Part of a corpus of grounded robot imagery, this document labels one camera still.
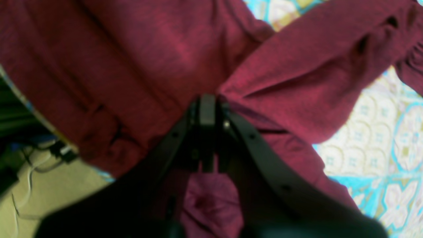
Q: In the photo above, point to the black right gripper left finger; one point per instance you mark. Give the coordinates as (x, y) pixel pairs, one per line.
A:
(148, 200)

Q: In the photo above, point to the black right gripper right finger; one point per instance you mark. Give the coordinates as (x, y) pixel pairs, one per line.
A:
(275, 201)

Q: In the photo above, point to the dark red t-shirt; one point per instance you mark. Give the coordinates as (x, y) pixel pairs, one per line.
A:
(115, 76)

